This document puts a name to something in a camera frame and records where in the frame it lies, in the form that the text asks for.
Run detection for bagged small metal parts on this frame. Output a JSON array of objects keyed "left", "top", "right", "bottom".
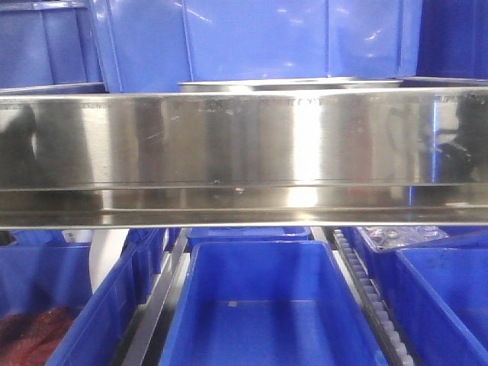
[{"left": 359, "top": 226, "right": 449, "bottom": 249}]

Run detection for blue bin lower right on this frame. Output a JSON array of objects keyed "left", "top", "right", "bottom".
[{"left": 394, "top": 230, "right": 488, "bottom": 366}]

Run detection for blue bin rear centre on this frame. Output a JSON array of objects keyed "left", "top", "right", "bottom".
[{"left": 186, "top": 226, "right": 312, "bottom": 248}]

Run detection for stainless steel shelf front rail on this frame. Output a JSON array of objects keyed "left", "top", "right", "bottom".
[{"left": 1, "top": 87, "right": 487, "bottom": 229}]

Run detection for blue crate upper right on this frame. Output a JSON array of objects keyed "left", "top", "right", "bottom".
[{"left": 416, "top": 0, "right": 487, "bottom": 79}]

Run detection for blue crate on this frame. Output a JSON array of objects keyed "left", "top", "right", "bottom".
[
  {"left": 416, "top": 0, "right": 487, "bottom": 79},
  {"left": 89, "top": 1, "right": 422, "bottom": 92},
  {"left": 1, "top": 1, "right": 102, "bottom": 88}
]

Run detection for blue bin rear right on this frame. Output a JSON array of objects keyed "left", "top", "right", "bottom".
[{"left": 341, "top": 226, "right": 487, "bottom": 292}]

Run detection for blue crate upper centre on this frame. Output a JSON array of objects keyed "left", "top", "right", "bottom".
[{"left": 89, "top": 1, "right": 422, "bottom": 92}]

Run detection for white roller track right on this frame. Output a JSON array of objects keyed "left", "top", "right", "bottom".
[{"left": 332, "top": 229, "right": 415, "bottom": 366}]

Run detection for red mesh material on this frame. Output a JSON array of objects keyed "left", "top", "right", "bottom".
[{"left": 1, "top": 307, "right": 74, "bottom": 365}]

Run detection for silver metal tray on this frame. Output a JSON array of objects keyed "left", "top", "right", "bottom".
[{"left": 179, "top": 77, "right": 403, "bottom": 93}]

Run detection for blue bin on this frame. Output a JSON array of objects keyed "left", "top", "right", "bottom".
[
  {"left": 1, "top": 229, "right": 165, "bottom": 365},
  {"left": 186, "top": 226, "right": 312, "bottom": 248},
  {"left": 394, "top": 230, "right": 488, "bottom": 366},
  {"left": 160, "top": 241, "right": 387, "bottom": 365},
  {"left": 341, "top": 226, "right": 487, "bottom": 292}
]

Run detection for blue bin lower centre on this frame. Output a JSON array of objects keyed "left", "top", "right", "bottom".
[{"left": 160, "top": 241, "right": 387, "bottom": 365}]

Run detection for blue bin lower left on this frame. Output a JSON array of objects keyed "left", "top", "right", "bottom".
[{"left": 1, "top": 229, "right": 165, "bottom": 365}]

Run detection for blue crate upper left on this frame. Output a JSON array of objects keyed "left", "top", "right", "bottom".
[{"left": 1, "top": 1, "right": 102, "bottom": 88}]

